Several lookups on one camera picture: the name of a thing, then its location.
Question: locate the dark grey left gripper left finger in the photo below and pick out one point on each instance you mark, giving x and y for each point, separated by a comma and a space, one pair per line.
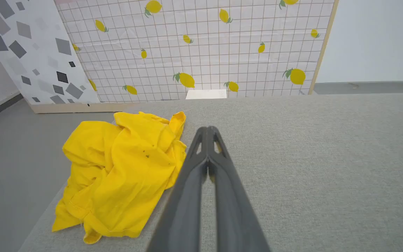
187, 196

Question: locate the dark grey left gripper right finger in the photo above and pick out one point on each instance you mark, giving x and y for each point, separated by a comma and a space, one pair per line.
231, 203

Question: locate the yellow T-shirt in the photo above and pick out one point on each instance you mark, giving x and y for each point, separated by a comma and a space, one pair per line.
117, 175

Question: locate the grey fabric sofa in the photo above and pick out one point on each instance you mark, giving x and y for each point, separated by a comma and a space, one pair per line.
327, 175

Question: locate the white box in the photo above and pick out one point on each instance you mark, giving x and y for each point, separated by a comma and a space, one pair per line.
206, 94

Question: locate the lemon print grid panel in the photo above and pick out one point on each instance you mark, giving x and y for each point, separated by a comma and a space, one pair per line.
208, 52

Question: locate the grey terrazzo print panel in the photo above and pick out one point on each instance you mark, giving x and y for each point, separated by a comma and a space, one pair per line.
30, 42

